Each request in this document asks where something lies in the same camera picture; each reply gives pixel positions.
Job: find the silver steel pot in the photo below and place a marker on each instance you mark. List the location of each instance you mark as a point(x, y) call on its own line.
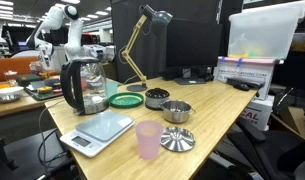
point(175, 115)

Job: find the silver steel lid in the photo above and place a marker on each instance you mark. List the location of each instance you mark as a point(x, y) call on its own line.
point(178, 138)

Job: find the small white robot arm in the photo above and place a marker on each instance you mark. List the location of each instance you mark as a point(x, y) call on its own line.
point(54, 17)

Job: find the white kitchen scale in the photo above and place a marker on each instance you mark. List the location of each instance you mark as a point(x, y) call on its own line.
point(102, 125)

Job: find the pink flat lid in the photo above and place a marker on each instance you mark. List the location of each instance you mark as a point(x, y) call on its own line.
point(252, 60)

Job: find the round black grey tin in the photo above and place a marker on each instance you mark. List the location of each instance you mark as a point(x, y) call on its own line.
point(155, 100)

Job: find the green round plate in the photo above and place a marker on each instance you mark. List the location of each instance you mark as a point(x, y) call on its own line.
point(125, 100)

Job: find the black fabric curtain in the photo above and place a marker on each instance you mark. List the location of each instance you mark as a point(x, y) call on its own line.
point(155, 56)

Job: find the teal plastic cup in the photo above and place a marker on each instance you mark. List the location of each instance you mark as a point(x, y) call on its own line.
point(112, 88)

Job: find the pink plastic cup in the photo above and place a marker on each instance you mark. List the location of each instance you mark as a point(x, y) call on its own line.
point(148, 140)

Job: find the glass electric kettle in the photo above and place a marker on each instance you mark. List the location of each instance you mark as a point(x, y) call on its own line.
point(92, 83)

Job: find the black computer monitor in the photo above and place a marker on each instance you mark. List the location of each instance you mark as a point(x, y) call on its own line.
point(192, 43)

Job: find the yellow desk lamp grey shade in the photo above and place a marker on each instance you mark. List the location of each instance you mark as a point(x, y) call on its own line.
point(160, 20)

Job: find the black computer mouse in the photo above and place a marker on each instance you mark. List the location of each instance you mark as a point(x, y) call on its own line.
point(241, 87)

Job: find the white printed cardboard box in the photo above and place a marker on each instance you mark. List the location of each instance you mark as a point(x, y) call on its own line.
point(245, 75)

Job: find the yellow green sponge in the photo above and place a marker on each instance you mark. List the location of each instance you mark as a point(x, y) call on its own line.
point(44, 90)

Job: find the white box red letters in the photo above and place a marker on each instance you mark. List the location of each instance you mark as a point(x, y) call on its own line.
point(258, 113)

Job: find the black tray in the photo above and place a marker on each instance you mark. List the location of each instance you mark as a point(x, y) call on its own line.
point(42, 96)

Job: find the dark green box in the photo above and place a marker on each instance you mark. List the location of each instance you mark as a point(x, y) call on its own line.
point(28, 79)

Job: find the clear plastic storage bin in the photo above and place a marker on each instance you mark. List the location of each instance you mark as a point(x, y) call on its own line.
point(265, 33)

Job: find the wooden side table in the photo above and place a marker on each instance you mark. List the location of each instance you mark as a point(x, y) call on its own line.
point(25, 101)

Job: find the black office chair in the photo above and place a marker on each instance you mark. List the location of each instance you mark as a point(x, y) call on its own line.
point(265, 156)

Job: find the orange sofa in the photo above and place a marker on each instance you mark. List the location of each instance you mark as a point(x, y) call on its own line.
point(12, 66)

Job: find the glass jar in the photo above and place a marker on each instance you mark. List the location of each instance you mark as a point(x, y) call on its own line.
point(10, 77)

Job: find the white bowl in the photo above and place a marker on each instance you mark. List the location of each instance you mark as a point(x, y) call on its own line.
point(8, 90)

